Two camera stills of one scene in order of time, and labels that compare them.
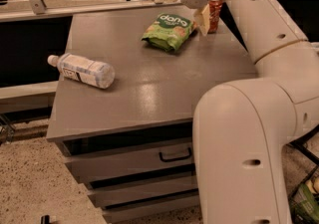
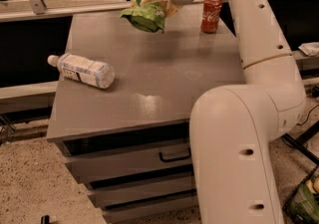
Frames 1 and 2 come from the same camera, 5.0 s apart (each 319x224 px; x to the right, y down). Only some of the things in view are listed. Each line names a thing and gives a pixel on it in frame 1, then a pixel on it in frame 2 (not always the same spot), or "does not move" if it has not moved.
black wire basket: x=304 y=200 does not move
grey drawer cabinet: x=133 y=141 does not move
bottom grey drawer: x=137 y=210 does not move
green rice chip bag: x=170 y=31 to x=146 y=16
